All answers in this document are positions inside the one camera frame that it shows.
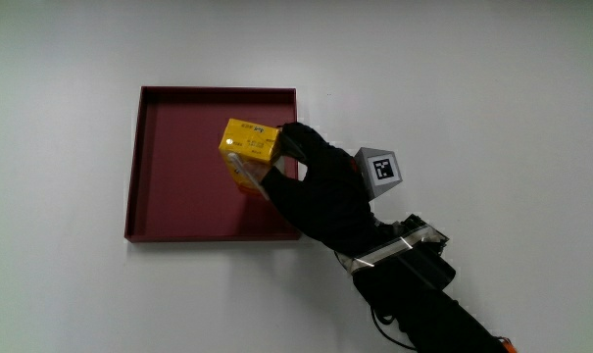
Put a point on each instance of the person's right hand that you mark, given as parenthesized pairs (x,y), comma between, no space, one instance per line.
(325,196)

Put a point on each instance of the yellow ice redtea carton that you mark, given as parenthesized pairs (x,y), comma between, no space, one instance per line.
(249,142)

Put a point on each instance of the person's right forearm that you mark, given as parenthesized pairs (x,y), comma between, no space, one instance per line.
(423,299)

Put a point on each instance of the dark red square tray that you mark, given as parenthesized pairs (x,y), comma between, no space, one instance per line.
(183,176)

